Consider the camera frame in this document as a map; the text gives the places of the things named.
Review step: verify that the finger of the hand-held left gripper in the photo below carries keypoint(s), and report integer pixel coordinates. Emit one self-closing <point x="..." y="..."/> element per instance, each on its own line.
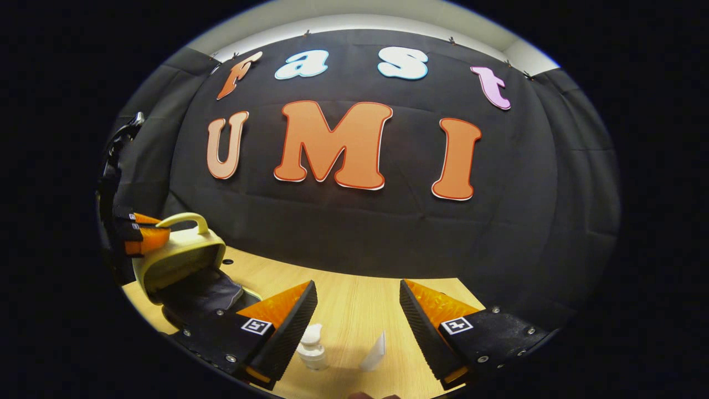
<point x="144" y="219"/>
<point x="147" y="239"/>

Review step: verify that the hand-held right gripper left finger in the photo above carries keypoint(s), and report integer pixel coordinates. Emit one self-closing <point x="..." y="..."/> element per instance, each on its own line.
<point x="293" y="332"/>

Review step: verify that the white squeeze tube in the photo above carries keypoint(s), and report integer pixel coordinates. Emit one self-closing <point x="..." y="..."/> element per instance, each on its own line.
<point x="375" y="353"/>

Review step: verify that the pale yellow suitcase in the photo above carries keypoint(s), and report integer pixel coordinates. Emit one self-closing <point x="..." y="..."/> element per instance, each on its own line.
<point x="183" y="255"/>

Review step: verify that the white pump bottle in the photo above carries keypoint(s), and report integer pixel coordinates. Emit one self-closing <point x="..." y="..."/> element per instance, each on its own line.
<point x="313" y="352"/>

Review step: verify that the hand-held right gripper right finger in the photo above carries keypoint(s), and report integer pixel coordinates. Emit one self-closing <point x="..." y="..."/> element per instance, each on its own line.
<point x="424" y="332"/>

